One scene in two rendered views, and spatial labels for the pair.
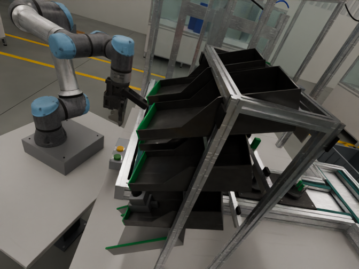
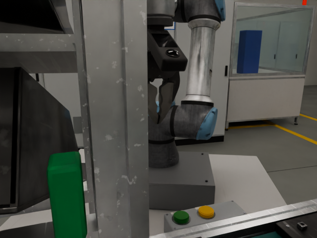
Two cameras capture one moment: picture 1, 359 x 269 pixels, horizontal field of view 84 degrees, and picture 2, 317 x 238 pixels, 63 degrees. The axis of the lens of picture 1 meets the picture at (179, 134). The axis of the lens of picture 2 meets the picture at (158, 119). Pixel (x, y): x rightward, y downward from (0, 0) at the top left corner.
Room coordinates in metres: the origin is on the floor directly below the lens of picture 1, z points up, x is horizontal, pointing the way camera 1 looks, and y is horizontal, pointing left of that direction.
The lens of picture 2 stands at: (0.64, -0.27, 1.38)
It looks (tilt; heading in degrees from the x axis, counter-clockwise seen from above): 16 degrees down; 82
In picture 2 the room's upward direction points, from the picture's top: straight up
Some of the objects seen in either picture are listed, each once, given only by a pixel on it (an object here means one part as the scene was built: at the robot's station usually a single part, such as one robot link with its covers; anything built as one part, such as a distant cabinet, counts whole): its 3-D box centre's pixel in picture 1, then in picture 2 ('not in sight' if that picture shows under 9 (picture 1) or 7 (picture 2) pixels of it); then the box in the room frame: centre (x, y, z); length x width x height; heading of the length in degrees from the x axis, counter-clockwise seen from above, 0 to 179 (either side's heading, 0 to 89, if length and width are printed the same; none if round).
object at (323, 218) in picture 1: (233, 186); not in sight; (0.88, -0.40, 0.91); 1.24 x 0.33 x 0.10; 100
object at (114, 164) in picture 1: (119, 152); (205, 223); (0.84, 0.30, 0.93); 0.21 x 0.07 x 0.06; 10
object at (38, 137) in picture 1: (49, 131); (159, 148); (0.77, 0.66, 1.00); 0.15 x 0.15 x 0.10
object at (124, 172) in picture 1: (135, 137); (280, 228); (1.04, 0.27, 0.91); 0.89 x 0.06 x 0.11; 10
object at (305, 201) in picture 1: (293, 184); not in sight; (0.94, -0.74, 1.01); 0.24 x 0.24 x 0.13; 10
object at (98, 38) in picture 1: (100, 45); not in sight; (0.74, 0.38, 1.53); 0.11 x 0.11 x 0.08; 62
